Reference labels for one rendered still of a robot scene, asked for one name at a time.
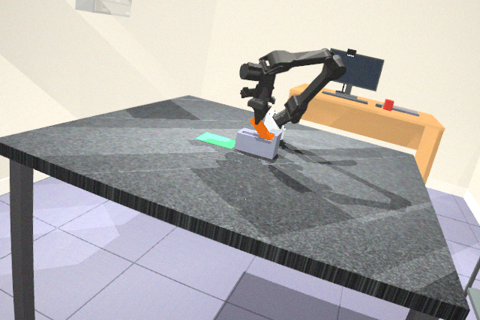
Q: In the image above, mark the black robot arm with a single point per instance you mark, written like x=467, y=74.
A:
x=282, y=61

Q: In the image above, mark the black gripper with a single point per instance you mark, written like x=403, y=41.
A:
x=260, y=104

